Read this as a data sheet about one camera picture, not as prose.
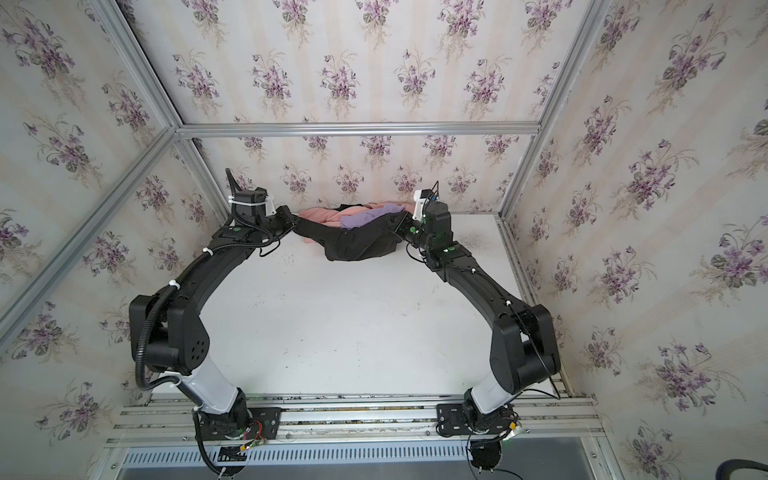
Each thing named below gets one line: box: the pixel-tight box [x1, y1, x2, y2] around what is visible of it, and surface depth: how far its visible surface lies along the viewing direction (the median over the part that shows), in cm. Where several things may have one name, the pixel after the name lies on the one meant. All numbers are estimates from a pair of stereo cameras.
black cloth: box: [293, 204, 413, 262], surface depth 88 cm
